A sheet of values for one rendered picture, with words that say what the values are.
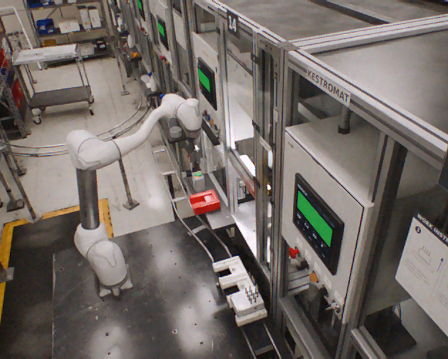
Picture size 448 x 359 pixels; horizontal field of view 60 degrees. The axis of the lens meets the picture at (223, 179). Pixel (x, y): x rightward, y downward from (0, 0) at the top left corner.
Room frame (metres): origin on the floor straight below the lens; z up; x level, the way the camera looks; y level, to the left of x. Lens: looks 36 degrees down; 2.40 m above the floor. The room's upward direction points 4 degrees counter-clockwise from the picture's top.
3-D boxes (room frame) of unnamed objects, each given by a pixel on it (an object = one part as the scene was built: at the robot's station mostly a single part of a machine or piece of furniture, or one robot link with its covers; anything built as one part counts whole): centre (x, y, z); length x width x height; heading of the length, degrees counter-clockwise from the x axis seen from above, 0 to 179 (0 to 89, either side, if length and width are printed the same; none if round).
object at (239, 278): (1.22, -0.03, 0.84); 0.36 x 0.14 x 0.10; 17
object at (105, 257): (1.49, 0.66, 0.85); 0.18 x 0.16 x 0.22; 39
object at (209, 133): (1.93, 0.07, 1.37); 0.36 x 0.04 x 0.04; 17
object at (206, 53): (1.97, -0.06, 1.60); 0.42 x 0.29 x 0.46; 17
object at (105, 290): (1.46, 0.65, 0.71); 0.22 x 0.18 x 0.06; 17
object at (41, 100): (5.24, 2.20, 0.47); 0.84 x 0.53 x 0.94; 101
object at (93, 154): (1.59, 0.59, 1.44); 0.18 x 0.14 x 0.13; 129
